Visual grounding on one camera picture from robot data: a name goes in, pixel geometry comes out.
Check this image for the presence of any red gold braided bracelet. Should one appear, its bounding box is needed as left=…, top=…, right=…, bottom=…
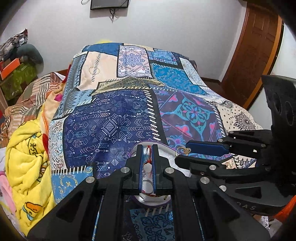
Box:
left=141, top=145, right=156, bottom=196

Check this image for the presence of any purple heart-shaped jewelry box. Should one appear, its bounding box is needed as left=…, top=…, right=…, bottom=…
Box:
left=133, top=141, right=191, bottom=208

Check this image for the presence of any yellow cartoon blanket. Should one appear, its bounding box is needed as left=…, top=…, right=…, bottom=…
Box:
left=5, top=112, right=55, bottom=235

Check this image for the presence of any blue patchwork bedspread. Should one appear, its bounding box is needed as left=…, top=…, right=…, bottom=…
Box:
left=48, top=43, right=259, bottom=240

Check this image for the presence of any brown wooden door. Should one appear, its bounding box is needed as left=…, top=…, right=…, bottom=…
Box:
left=222, top=3, right=284, bottom=109

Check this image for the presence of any striped brown beige cloth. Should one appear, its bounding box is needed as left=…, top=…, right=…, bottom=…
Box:
left=1, top=72, right=65, bottom=148

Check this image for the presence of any orange and green box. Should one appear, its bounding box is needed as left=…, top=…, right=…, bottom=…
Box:
left=1, top=58, right=37, bottom=100

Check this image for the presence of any dark green neck pillow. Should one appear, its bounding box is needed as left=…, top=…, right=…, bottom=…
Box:
left=16, top=44, right=44, bottom=64

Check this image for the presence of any wall-mounted black television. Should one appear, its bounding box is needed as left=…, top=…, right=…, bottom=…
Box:
left=90, top=0, right=130, bottom=10

